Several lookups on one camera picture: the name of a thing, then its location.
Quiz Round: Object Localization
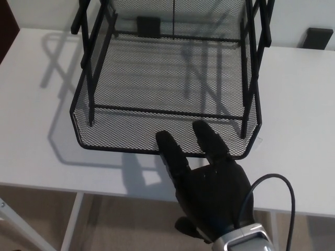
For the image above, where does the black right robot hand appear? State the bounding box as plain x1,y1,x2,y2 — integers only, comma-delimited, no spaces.
155,120,256,243

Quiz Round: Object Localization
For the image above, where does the black mesh file tray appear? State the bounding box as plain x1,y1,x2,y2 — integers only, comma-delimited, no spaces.
109,0,248,40
69,5,263,161

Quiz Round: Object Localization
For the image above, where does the white cabinet with doors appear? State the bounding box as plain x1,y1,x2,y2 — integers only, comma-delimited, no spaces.
13,0,335,50

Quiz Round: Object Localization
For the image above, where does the dark brown wooden panel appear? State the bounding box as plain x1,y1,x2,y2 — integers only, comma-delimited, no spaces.
0,0,21,64

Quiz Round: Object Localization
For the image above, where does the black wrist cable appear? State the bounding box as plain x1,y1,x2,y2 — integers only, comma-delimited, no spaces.
237,173,298,251

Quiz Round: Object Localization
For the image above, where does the black recessed cabinet handle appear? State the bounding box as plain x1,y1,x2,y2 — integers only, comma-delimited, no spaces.
136,16,161,38
300,27,334,50

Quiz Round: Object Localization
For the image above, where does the white metal-frame desk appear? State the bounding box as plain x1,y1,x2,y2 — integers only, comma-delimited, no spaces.
0,27,335,251

